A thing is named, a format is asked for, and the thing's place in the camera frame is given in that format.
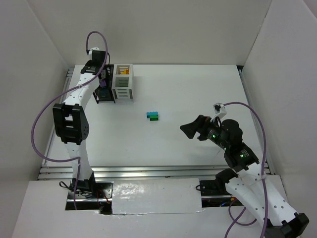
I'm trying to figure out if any blue rectangular lego brick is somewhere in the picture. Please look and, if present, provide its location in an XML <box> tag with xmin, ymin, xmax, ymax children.
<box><xmin>146</xmin><ymin>112</ymin><xmax>158</xmax><ymax>119</ymax></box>

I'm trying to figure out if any orange rectangular lego brick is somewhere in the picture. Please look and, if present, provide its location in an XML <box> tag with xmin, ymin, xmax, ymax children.
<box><xmin>120</xmin><ymin>69</ymin><xmax>129</xmax><ymax>75</ymax></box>

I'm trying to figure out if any green curved lego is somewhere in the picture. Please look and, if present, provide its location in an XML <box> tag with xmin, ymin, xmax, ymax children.
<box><xmin>150</xmin><ymin>115</ymin><xmax>159</xmax><ymax>121</ymax></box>

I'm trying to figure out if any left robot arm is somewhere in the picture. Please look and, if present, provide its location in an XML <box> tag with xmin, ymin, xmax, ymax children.
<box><xmin>53</xmin><ymin>47</ymin><xmax>107</xmax><ymax>194</ymax></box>

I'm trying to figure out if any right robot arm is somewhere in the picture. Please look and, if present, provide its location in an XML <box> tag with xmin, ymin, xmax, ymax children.
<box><xmin>180</xmin><ymin>115</ymin><xmax>309</xmax><ymax>238</ymax></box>

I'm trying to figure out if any white foil covered panel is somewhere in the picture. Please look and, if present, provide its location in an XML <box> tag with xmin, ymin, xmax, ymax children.
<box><xmin>112</xmin><ymin>178</ymin><xmax>203</xmax><ymax>215</ymax></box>

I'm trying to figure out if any white slotted container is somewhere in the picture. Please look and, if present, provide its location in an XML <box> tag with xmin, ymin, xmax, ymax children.
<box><xmin>112</xmin><ymin>64</ymin><xmax>134</xmax><ymax>102</ymax></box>

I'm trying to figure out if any black slotted container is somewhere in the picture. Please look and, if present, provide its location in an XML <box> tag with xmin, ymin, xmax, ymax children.
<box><xmin>93</xmin><ymin>64</ymin><xmax>114</xmax><ymax>104</ymax></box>

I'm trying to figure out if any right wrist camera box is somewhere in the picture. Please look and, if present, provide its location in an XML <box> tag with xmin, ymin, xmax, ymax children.
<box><xmin>211</xmin><ymin>103</ymin><xmax>227</xmax><ymax>122</ymax></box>

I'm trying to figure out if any aluminium right rail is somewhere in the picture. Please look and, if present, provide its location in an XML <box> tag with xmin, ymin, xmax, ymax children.
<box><xmin>236</xmin><ymin>65</ymin><xmax>267</xmax><ymax>162</ymax></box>

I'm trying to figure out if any aluminium rail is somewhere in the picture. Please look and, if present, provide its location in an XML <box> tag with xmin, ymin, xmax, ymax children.
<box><xmin>236</xmin><ymin>65</ymin><xmax>267</xmax><ymax>162</ymax></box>
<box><xmin>45</xmin><ymin>68</ymin><xmax>74</xmax><ymax>157</ymax></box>
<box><xmin>38</xmin><ymin>165</ymin><xmax>273</xmax><ymax>179</ymax></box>

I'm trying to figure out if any aluminium front rail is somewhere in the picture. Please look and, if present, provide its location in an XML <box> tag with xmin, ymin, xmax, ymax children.
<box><xmin>38</xmin><ymin>165</ymin><xmax>273</xmax><ymax>179</ymax></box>

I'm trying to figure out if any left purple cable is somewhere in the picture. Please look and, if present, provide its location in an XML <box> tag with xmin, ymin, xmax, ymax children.
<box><xmin>31</xmin><ymin>31</ymin><xmax>109</xmax><ymax>211</ymax></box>

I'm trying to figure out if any aluminium left rail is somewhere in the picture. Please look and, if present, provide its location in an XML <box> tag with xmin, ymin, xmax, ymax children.
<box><xmin>45</xmin><ymin>68</ymin><xmax>74</xmax><ymax>157</ymax></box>

